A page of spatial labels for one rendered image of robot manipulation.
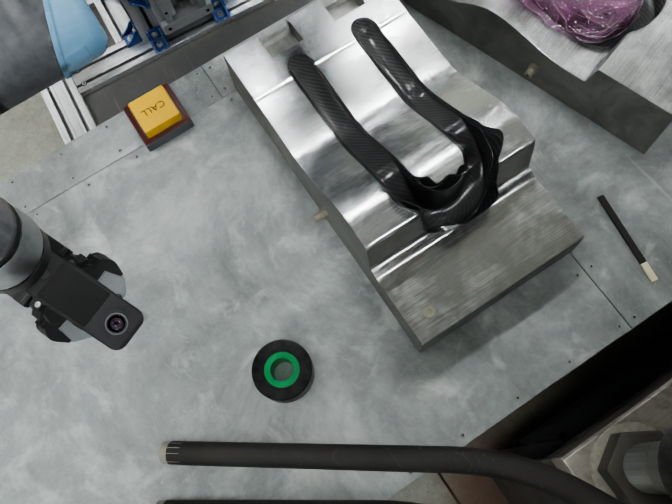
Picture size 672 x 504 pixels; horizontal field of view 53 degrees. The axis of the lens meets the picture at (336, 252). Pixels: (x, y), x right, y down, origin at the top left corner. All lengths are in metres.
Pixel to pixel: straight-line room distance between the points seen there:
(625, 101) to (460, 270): 0.33
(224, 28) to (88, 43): 1.32
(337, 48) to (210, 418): 0.55
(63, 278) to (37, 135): 1.52
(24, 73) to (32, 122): 1.61
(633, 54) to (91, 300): 0.76
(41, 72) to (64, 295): 0.21
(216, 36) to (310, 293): 1.10
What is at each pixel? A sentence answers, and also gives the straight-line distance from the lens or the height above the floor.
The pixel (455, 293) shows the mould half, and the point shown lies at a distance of 0.88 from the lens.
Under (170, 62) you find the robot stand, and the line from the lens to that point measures 1.89.
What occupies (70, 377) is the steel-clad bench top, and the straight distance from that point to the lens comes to 1.01.
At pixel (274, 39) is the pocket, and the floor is 0.87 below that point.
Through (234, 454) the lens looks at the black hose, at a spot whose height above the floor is 0.85.
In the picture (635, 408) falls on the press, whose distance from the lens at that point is 0.98.
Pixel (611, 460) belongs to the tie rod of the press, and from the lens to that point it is 0.92.
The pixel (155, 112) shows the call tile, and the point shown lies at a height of 0.84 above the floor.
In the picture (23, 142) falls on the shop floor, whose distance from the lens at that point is 2.19.
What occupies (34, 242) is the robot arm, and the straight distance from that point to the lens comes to 0.64.
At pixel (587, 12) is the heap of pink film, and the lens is 1.07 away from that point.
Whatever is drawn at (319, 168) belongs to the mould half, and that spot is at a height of 0.89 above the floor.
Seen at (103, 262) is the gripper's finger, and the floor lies 1.05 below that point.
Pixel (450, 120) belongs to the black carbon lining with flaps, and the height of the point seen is 0.91.
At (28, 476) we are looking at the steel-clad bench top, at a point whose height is 0.80.
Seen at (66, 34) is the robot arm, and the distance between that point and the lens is 0.60.
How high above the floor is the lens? 1.71
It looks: 72 degrees down
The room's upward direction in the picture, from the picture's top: 11 degrees counter-clockwise
